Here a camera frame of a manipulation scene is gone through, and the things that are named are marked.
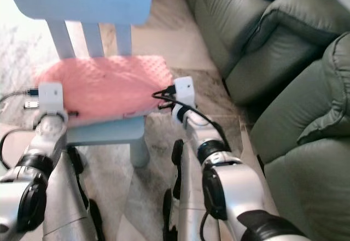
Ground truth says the pink dotted pillow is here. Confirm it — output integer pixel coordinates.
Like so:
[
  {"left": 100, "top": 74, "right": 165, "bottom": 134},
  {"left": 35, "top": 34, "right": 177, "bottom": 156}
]
[{"left": 34, "top": 55, "right": 174, "bottom": 127}]

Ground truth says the green leather sofa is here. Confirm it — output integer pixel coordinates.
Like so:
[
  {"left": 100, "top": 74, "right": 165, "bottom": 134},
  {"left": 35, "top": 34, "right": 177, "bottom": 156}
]
[{"left": 248, "top": 31, "right": 350, "bottom": 241}]

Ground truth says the silver left robot leg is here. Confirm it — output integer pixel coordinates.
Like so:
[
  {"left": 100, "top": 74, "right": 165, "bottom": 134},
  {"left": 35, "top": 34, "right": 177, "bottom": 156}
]
[{"left": 43, "top": 145, "right": 106, "bottom": 241}]

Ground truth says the silver robot leg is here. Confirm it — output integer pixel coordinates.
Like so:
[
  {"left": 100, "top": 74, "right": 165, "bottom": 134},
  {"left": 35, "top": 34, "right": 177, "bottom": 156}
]
[
  {"left": 162, "top": 138, "right": 225, "bottom": 241},
  {"left": 43, "top": 145, "right": 106, "bottom": 241}
]

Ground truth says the silver right robot leg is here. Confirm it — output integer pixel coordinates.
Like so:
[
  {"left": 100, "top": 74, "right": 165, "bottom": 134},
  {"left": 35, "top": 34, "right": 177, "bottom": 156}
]
[{"left": 162, "top": 138, "right": 225, "bottom": 241}]

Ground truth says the light blue wooden chair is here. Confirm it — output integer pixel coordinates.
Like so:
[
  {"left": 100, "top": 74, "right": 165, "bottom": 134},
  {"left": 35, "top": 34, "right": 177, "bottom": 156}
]
[{"left": 0, "top": 0, "right": 157, "bottom": 169}]

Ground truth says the green leather armchair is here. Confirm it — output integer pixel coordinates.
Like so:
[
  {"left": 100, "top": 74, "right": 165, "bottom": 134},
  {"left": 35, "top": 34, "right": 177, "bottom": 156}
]
[{"left": 177, "top": 0, "right": 350, "bottom": 106}]

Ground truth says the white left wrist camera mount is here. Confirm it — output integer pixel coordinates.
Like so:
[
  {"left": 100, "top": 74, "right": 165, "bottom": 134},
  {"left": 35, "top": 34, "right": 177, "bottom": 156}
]
[{"left": 37, "top": 82, "right": 64, "bottom": 116}]

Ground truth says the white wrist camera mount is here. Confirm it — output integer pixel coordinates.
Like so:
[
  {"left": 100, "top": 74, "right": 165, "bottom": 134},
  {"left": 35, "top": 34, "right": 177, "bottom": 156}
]
[
  {"left": 37, "top": 82, "right": 64, "bottom": 116},
  {"left": 173, "top": 76, "right": 196, "bottom": 109}
]

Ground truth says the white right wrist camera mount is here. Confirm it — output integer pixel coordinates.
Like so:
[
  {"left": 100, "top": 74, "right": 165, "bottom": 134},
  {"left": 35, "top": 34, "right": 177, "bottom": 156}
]
[{"left": 173, "top": 76, "right": 196, "bottom": 109}]

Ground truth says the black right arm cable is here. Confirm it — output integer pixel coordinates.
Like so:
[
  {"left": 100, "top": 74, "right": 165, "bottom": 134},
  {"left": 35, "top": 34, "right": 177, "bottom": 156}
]
[{"left": 152, "top": 86, "right": 232, "bottom": 152}]

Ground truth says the short black left arm cable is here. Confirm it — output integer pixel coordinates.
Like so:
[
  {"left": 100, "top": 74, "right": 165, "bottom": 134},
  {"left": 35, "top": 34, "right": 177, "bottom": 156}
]
[{"left": 0, "top": 127, "right": 38, "bottom": 155}]

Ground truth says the long black left arm cable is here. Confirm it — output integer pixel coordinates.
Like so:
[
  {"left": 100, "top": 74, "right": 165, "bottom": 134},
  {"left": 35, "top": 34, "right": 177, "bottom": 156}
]
[{"left": 0, "top": 90, "right": 40, "bottom": 104}]

